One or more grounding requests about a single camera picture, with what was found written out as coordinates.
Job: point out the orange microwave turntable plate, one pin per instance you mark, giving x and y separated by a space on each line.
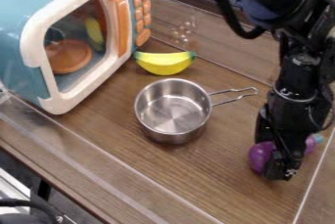
69 55

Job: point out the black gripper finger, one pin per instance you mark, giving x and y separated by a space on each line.
263 129
282 166

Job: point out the purple toy eggplant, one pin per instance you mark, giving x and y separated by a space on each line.
259 155

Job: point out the silver pot with handle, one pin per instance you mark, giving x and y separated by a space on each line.
173 108

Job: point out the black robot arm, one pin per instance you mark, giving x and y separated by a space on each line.
301 103

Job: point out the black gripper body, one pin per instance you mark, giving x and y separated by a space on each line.
291 127

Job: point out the blue toy microwave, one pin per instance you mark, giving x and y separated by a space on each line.
113 26

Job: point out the yellow toy banana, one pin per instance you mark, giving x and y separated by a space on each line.
165 63

